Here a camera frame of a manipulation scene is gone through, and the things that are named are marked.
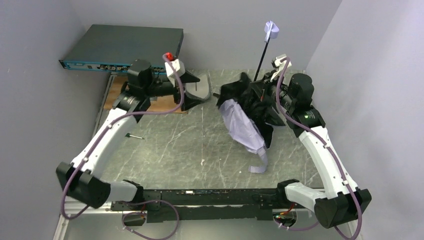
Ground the lilac folding umbrella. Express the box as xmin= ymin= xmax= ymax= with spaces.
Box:
xmin=216 ymin=20 xmax=286 ymax=175

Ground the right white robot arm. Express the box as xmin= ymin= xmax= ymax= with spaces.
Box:
xmin=249 ymin=73 xmax=372 ymax=229

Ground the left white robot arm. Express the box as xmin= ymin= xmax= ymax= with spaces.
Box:
xmin=56 ymin=59 xmax=211 ymax=209

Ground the wooden base board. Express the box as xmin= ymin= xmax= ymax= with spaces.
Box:
xmin=103 ymin=75 xmax=177 ymax=112

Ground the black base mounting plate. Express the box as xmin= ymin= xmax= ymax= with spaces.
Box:
xmin=110 ymin=188 xmax=300 ymax=223

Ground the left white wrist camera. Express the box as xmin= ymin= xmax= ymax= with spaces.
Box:
xmin=164 ymin=59 xmax=186 ymax=85

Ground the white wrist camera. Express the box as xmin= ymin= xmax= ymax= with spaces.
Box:
xmin=164 ymin=59 xmax=186 ymax=85
xmin=270 ymin=54 xmax=287 ymax=82

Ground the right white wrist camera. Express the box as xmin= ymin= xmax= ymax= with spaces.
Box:
xmin=270 ymin=54 xmax=287 ymax=82

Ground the green-handled screwdriver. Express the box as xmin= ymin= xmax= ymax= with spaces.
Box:
xmin=125 ymin=133 xmax=145 ymax=140

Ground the blue-fronted network switch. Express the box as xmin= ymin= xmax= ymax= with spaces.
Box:
xmin=59 ymin=24 xmax=184 ymax=75

